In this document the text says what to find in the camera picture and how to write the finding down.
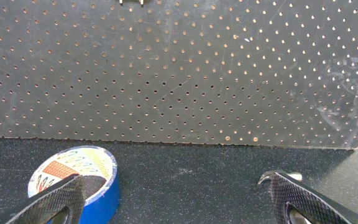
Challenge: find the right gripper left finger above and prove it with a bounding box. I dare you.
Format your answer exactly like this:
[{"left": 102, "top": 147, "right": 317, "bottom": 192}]
[{"left": 0, "top": 174, "right": 86, "bottom": 224}]

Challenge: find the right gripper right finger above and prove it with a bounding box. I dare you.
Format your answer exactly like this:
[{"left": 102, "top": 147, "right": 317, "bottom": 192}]
[{"left": 268, "top": 172, "right": 358, "bottom": 224}]

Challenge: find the roll of blue tape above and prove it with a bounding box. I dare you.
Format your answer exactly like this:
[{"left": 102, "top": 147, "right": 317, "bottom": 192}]
[{"left": 27, "top": 145, "right": 122, "bottom": 224}]

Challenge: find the black pegboard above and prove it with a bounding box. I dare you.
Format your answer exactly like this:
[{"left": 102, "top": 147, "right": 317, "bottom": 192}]
[{"left": 0, "top": 0, "right": 358, "bottom": 151}]

